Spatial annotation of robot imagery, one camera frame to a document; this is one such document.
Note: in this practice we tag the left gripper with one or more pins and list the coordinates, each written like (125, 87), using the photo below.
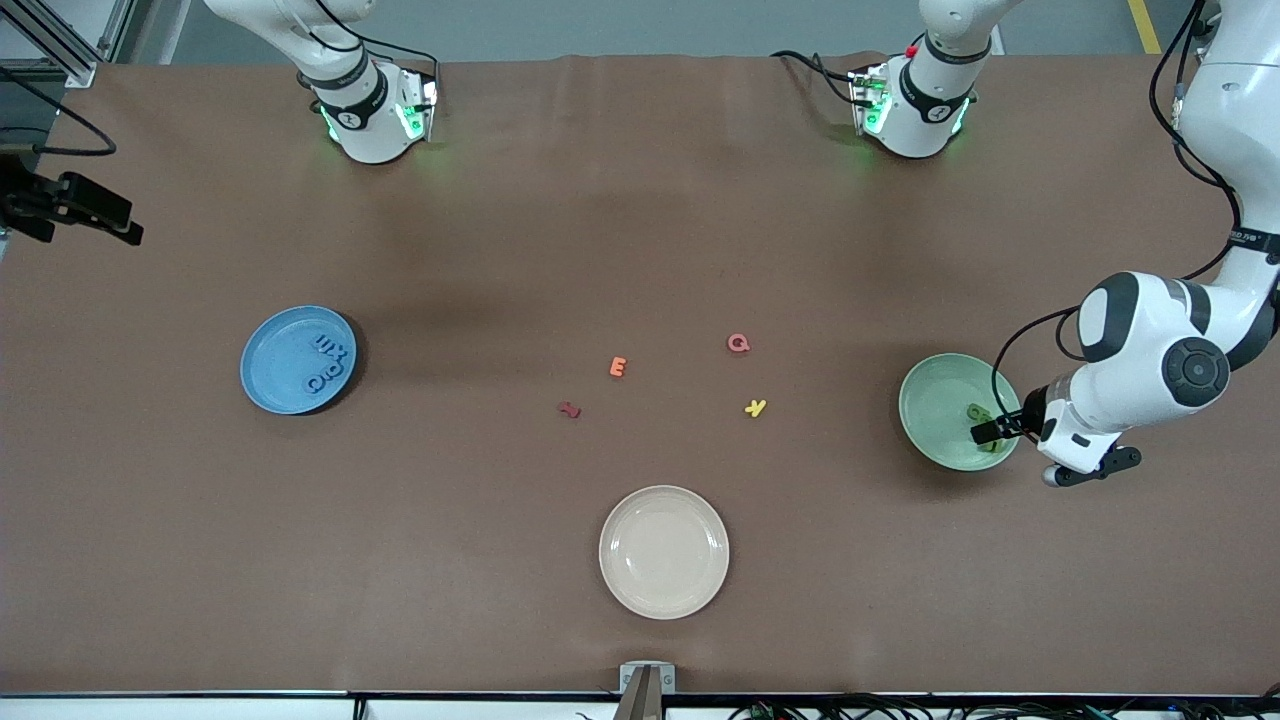
(1027, 411)

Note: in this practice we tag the green foam letter P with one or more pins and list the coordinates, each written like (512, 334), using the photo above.
(975, 410)

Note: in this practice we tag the blue foam letter G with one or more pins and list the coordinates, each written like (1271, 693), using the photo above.
(310, 383)

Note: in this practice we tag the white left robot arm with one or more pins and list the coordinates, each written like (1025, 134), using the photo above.
(1150, 350)

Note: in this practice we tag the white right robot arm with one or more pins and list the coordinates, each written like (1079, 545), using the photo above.
(370, 130)

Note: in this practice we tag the green plate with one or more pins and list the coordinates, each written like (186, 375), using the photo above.
(935, 410)

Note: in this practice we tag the blue plate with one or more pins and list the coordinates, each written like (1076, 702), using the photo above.
(275, 365)

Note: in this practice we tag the pink foam letter Q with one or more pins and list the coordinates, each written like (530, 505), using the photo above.
(731, 343)

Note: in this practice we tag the table cover sheet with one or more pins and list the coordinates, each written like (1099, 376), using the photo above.
(200, 560)

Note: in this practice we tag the beige plate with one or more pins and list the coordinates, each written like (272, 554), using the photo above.
(664, 552)

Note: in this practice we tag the aluminium frame profile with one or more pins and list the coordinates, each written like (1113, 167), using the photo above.
(75, 72)

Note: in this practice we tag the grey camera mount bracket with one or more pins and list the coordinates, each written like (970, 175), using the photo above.
(647, 690)

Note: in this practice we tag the white table edge rail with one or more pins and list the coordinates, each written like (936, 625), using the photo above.
(200, 710)

